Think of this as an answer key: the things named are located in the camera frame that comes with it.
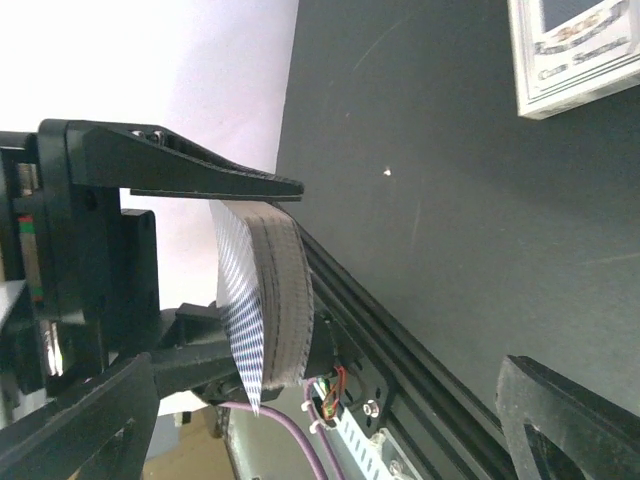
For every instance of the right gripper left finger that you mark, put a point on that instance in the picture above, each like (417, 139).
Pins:
(100, 429)

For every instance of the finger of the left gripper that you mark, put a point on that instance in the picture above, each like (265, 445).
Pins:
(207, 370)

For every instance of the blue backed card deck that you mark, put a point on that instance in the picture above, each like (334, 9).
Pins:
(264, 295)

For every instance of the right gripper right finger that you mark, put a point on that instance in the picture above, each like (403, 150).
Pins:
(557, 429)

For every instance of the white card deck box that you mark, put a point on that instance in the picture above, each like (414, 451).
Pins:
(570, 53)

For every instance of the white slotted cable duct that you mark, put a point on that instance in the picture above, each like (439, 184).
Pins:
(376, 456)

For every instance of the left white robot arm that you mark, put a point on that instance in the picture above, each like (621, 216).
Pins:
(184, 326)

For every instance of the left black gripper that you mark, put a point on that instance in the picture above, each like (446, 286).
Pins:
(90, 265)

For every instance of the black aluminium rail base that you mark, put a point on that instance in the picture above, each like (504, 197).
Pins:
(427, 300)

